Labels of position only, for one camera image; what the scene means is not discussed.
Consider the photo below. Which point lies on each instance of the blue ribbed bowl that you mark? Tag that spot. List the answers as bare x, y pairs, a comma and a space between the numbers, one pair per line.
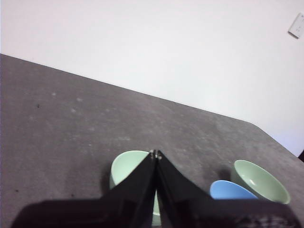
228, 191

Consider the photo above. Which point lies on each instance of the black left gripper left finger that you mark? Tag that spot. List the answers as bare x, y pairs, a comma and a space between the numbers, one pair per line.
118, 211

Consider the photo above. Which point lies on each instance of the white wall socket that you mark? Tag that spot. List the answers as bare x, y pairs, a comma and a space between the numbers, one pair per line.
297, 26

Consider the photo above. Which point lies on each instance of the pale green ribbed bowl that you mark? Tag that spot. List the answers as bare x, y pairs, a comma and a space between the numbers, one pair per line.
261, 183
123, 166

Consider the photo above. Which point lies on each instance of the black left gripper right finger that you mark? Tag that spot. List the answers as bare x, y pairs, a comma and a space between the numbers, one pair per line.
202, 213

